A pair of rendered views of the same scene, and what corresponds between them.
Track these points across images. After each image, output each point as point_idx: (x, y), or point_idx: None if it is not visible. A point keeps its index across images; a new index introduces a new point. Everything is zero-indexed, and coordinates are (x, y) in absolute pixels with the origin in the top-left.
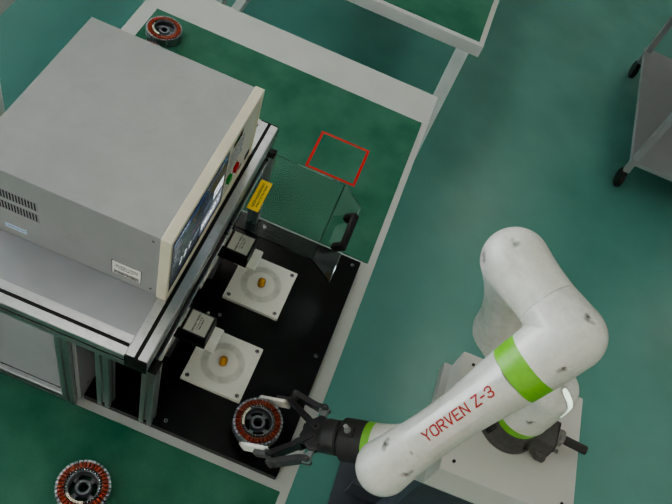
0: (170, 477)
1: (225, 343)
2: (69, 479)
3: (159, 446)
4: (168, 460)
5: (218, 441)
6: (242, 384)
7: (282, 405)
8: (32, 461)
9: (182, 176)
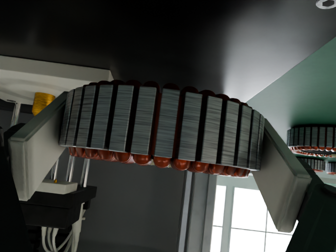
0: (319, 100)
1: (4, 92)
2: (312, 151)
3: (254, 104)
4: (281, 100)
5: (232, 88)
6: (57, 80)
7: (40, 150)
8: (282, 137)
9: None
